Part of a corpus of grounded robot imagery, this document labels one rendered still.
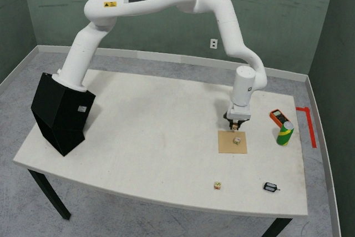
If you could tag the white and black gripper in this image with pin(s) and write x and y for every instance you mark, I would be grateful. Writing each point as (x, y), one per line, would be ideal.
(227, 115)

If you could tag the green and yellow drink can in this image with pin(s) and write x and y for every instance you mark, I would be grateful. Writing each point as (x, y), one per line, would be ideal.
(285, 133)

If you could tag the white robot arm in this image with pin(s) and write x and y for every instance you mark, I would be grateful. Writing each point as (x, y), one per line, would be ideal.
(104, 13)

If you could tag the orange multimeter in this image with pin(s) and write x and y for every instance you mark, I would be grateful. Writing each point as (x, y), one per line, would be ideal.
(278, 117)

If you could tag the tan square mat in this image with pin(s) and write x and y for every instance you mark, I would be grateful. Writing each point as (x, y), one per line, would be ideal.
(226, 142)

